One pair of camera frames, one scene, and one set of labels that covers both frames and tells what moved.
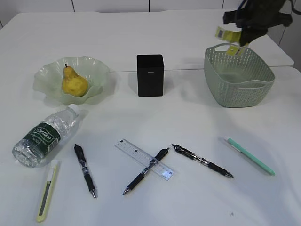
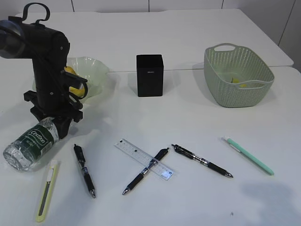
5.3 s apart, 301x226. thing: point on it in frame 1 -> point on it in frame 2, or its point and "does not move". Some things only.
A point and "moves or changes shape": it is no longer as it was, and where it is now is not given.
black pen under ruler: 162,153 does not move
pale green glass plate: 48,79 does not move
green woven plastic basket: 242,80 does not move
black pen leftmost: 79,151 does not move
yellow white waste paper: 231,33 -> 236,80
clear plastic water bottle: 38,144 moves or changes shape
